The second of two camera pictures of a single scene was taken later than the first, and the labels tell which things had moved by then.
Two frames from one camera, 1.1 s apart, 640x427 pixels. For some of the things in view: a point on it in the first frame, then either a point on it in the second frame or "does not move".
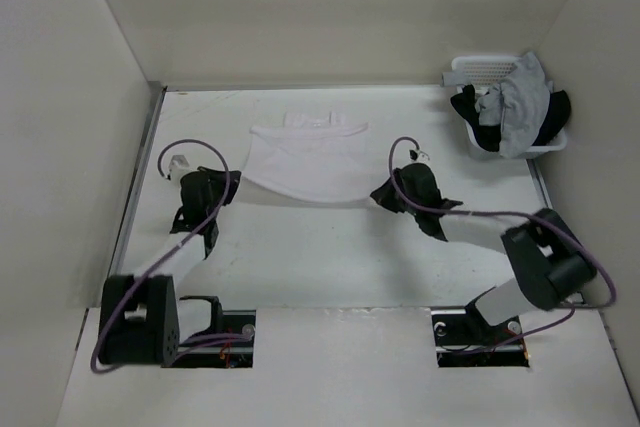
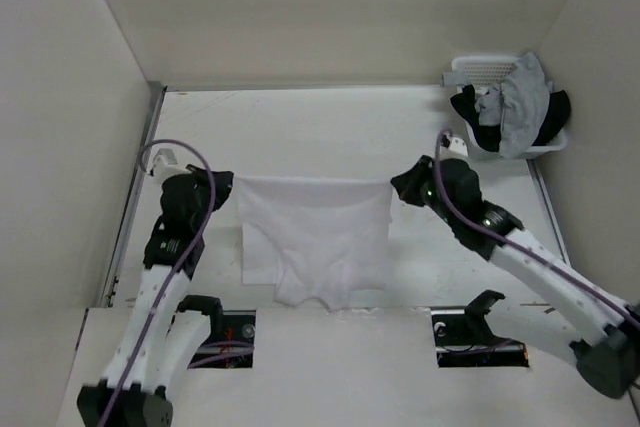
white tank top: [312, 156] → [321, 239]
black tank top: [488, 136] does not move
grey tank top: [519, 106] does not move
